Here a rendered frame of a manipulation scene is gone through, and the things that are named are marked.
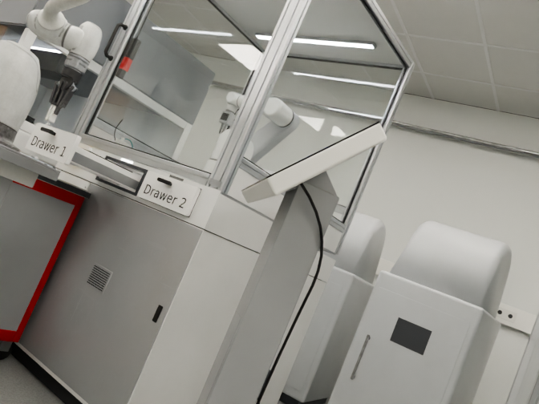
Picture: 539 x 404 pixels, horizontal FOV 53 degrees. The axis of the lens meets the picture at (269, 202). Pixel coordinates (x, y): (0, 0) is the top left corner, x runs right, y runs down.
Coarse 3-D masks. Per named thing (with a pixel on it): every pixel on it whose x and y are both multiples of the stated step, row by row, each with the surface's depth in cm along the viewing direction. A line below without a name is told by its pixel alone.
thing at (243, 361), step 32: (288, 192) 154; (320, 192) 144; (288, 224) 143; (288, 256) 142; (256, 288) 141; (288, 288) 142; (256, 320) 140; (288, 320) 142; (224, 352) 144; (256, 352) 140; (224, 384) 138; (256, 384) 139
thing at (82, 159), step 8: (80, 152) 189; (88, 152) 192; (72, 160) 188; (80, 160) 190; (88, 160) 192; (96, 160) 195; (104, 160) 198; (88, 168) 193; (96, 168) 196; (104, 168) 198; (112, 168) 201; (120, 168) 204; (104, 176) 199; (112, 176) 202; (120, 176) 205; (128, 176) 208; (136, 176) 211; (120, 184) 206; (128, 184) 208; (136, 184) 211
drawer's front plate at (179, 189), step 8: (152, 176) 206; (160, 176) 203; (144, 184) 207; (152, 184) 204; (160, 184) 202; (176, 184) 197; (184, 184) 195; (152, 192) 203; (160, 192) 201; (168, 192) 198; (176, 192) 196; (184, 192) 194; (192, 192) 192; (152, 200) 202; (160, 200) 199; (168, 200) 197; (176, 200) 195; (184, 200) 192; (192, 200) 190; (168, 208) 196; (176, 208) 193; (184, 208) 191
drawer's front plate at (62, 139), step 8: (48, 128) 197; (56, 128) 194; (32, 136) 201; (40, 136) 198; (48, 136) 195; (56, 136) 192; (64, 136) 189; (72, 136) 186; (80, 136) 187; (56, 144) 190; (64, 144) 188; (72, 144) 185; (40, 152) 194; (48, 152) 192; (56, 152) 189; (64, 152) 186; (72, 152) 185; (56, 160) 187; (64, 160) 184
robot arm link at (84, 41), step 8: (88, 24) 222; (72, 32) 219; (80, 32) 220; (88, 32) 221; (96, 32) 222; (64, 40) 219; (72, 40) 219; (80, 40) 220; (88, 40) 221; (96, 40) 223; (64, 48) 224; (72, 48) 220; (80, 48) 220; (88, 48) 221; (96, 48) 224; (88, 56) 223
